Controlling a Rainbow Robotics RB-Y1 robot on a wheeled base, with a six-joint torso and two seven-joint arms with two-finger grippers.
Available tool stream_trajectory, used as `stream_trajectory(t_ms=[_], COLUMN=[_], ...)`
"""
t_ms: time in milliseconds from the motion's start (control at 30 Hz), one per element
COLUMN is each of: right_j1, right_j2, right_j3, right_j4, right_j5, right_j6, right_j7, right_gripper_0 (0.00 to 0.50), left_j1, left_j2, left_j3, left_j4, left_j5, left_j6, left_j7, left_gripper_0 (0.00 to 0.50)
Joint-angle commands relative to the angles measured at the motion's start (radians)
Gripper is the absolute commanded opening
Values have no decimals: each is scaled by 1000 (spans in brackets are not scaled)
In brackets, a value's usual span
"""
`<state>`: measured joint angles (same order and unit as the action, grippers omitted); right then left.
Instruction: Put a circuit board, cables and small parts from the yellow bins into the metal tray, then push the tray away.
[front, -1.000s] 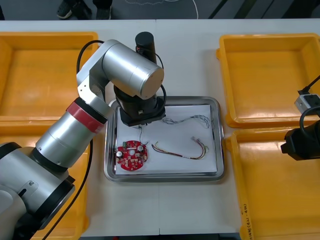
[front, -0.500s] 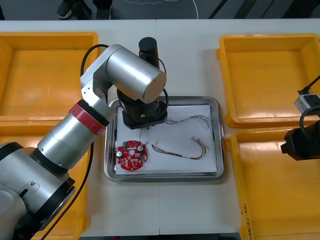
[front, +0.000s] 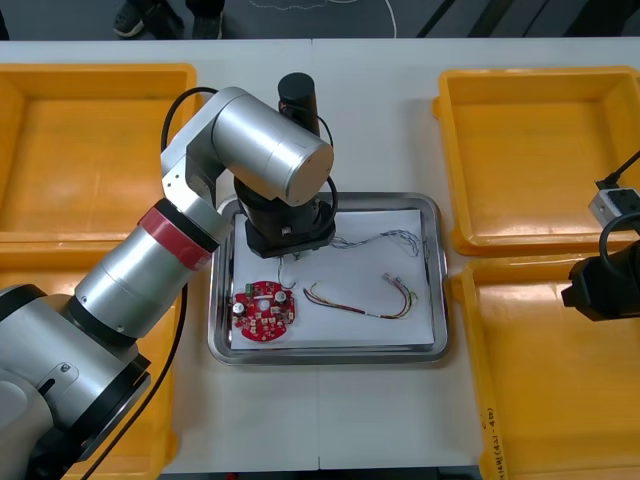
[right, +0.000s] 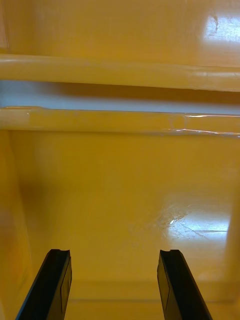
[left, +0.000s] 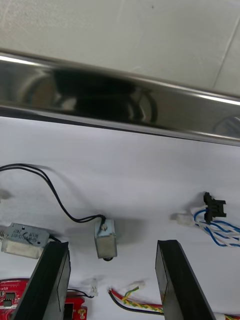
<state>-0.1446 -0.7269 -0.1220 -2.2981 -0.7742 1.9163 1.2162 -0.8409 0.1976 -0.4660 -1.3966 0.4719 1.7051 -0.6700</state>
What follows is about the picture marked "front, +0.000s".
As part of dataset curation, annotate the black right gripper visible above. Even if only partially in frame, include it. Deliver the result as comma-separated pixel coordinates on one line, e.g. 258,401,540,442
560,248,640,323

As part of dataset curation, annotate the white floor cable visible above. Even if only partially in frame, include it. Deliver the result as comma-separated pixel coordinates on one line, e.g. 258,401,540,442
248,0,400,40

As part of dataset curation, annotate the small metal solenoid with cable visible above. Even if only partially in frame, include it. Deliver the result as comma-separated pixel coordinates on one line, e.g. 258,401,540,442
275,252,304,293

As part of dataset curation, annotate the red-yellow wire harness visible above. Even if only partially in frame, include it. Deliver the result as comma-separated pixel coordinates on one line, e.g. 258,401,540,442
303,271,420,320

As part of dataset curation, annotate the white paper sheet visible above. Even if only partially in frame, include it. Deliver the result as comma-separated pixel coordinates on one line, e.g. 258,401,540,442
230,208,435,352

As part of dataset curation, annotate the person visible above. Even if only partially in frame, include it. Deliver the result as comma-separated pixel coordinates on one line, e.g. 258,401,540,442
112,0,224,41

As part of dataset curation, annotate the yellow-orange plastic bin with handwriting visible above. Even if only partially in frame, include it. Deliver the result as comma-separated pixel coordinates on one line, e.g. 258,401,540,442
447,252,640,480

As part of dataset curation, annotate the round red circuit board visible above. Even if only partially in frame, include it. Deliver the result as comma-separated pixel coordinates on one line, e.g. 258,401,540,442
231,280,299,347

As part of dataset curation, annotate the steel tray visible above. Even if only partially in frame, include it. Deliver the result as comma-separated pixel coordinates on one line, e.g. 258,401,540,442
207,191,454,368

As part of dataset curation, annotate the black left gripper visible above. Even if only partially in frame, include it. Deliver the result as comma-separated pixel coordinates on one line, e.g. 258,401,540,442
244,213,337,260

